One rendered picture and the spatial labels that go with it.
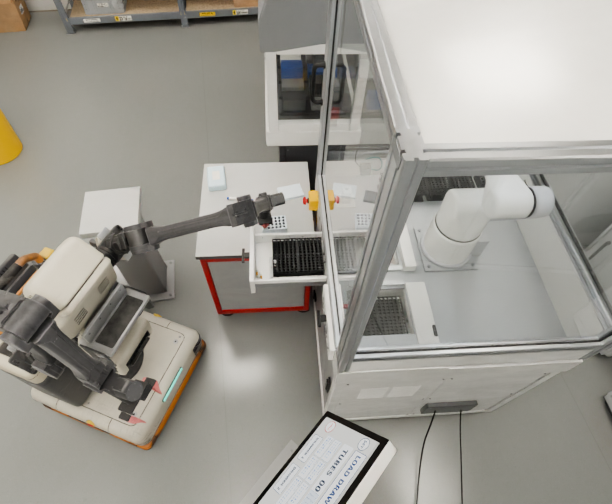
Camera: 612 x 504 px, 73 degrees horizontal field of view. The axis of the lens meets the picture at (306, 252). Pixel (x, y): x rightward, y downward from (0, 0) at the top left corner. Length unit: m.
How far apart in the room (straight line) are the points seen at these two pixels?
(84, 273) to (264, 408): 1.42
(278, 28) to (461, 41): 1.15
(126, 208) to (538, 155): 1.96
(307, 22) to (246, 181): 0.84
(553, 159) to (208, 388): 2.18
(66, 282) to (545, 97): 1.29
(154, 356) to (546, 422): 2.20
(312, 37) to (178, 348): 1.68
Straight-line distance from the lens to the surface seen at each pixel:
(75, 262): 1.42
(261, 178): 2.32
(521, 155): 0.74
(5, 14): 5.72
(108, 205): 2.37
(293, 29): 2.05
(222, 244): 2.06
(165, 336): 2.42
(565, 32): 1.17
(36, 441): 2.81
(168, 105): 4.18
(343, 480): 1.29
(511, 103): 0.89
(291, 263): 1.81
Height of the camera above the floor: 2.43
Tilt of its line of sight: 56 degrees down
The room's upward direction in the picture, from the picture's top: 3 degrees clockwise
